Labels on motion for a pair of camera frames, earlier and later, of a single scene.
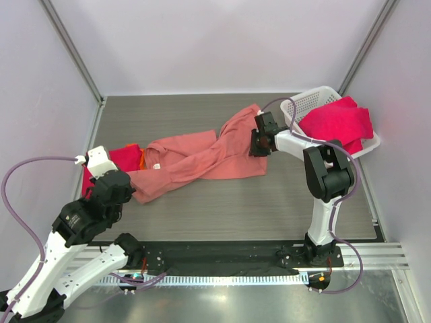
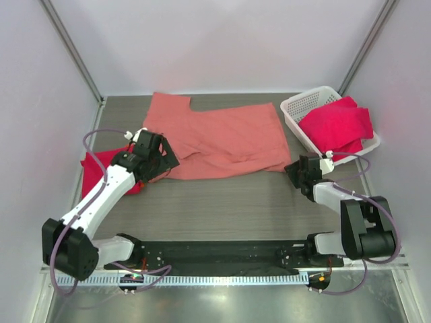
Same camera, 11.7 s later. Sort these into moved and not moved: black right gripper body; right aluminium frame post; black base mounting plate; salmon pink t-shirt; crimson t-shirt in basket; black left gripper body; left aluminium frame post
Moved: black left gripper body; black right gripper body; salmon pink t-shirt
Not moved: right aluminium frame post; black base mounting plate; left aluminium frame post; crimson t-shirt in basket
